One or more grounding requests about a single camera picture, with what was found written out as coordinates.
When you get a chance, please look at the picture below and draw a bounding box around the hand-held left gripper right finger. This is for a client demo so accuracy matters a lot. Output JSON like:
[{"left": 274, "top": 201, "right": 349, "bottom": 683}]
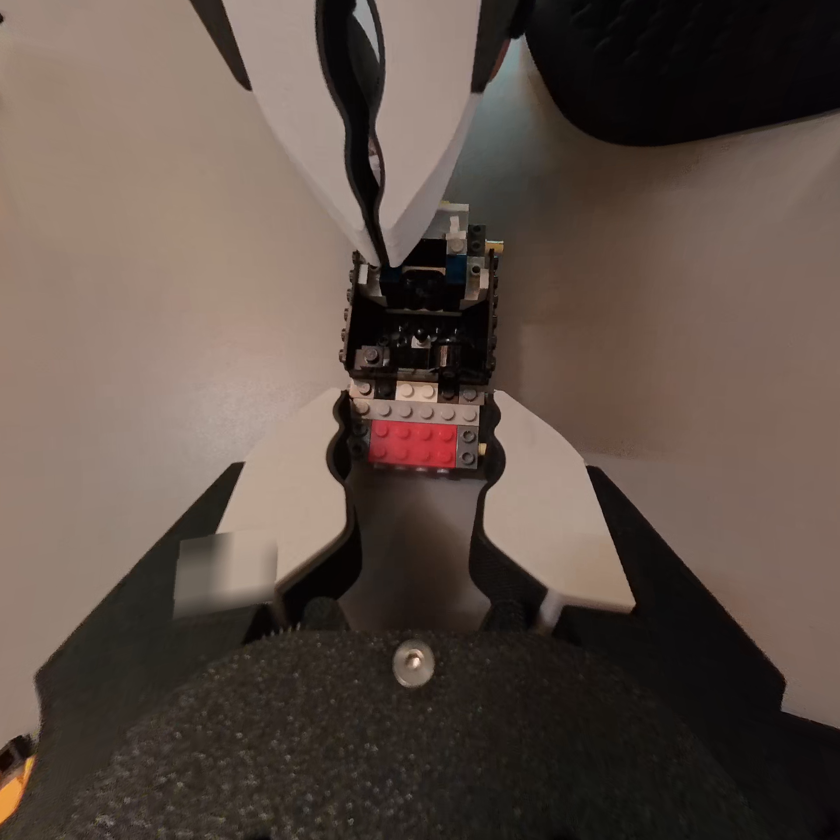
[{"left": 470, "top": 388, "right": 637, "bottom": 635}]

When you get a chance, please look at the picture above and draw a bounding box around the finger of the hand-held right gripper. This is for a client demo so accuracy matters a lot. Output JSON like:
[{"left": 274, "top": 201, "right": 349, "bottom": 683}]
[
  {"left": 354, "top": 0, "right": 519, "bottom": 268},
  {"left": 220, "top": 0, "right": 389, "bottom": 268}
]

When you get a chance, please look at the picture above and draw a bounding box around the grey desk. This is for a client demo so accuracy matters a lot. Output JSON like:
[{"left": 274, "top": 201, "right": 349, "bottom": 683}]
[{"left": 0, "top": 0, "right": 840, "bottom": 840}]

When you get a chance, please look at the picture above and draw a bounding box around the pile of orange black bricks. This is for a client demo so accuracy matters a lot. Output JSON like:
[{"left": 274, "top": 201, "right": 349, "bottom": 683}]
[{"left": 0, "top": 734, "right": 35, "bottom": 818}]

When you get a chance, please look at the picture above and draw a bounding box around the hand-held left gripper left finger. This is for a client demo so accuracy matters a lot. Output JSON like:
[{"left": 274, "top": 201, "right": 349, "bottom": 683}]
[{"left": 218, "top": 387, "right": 363, "bottom": 598}]

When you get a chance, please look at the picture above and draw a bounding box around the black toy brick vehicle model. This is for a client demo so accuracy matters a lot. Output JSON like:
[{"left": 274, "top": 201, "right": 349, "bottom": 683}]
[{"left": 335, "top": 200, "right": 508, "bottom": 487}]

